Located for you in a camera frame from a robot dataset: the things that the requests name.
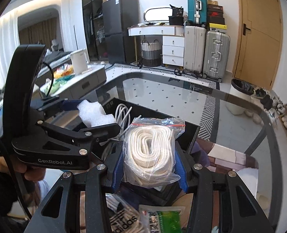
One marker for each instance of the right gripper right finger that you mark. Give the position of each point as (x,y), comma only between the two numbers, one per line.
(238,209)

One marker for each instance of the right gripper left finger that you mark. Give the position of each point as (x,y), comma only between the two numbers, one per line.
(60,209)

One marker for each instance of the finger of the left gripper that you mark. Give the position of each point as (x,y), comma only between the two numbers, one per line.
(70,105)
(94,132)

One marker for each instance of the white foam piece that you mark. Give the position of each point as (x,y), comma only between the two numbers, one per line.
(93,114)

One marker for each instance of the adidas bag white laces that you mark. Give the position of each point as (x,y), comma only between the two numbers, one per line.
(123,217)

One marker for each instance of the green white packet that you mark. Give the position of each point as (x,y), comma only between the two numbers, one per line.
(161,219)

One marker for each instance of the left hand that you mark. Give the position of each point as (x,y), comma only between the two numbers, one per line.
(34,174)

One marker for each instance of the grey side cabinet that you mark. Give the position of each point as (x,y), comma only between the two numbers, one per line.
(80,85)

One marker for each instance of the white electric kettle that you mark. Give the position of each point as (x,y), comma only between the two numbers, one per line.
(80,61)

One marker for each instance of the woven laundry basket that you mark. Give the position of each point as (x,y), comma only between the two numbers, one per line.
(151,53)

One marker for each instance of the black refrigerator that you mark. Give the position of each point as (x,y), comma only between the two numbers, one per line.
(118,16)

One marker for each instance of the oval mirror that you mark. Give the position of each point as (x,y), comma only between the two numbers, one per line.
(157,15)

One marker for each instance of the white desk with drawers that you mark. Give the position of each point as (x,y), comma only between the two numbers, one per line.
(173,41)

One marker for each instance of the white trash bin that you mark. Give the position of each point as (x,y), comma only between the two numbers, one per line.
(240,89)

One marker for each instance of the black bag on desk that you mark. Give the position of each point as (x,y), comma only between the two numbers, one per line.
(177,16)

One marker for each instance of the white suitcase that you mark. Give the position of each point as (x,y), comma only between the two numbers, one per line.
(194,48)

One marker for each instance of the silver suitcase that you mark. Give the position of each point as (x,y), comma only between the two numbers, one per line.
(216,55)

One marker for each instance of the teal suitcase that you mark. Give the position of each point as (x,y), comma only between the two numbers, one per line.
(198,12)

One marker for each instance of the stacked shoe boxes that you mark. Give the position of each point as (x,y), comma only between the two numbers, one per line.
(215,17)

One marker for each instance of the wooden door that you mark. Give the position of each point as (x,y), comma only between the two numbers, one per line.
(260,37)

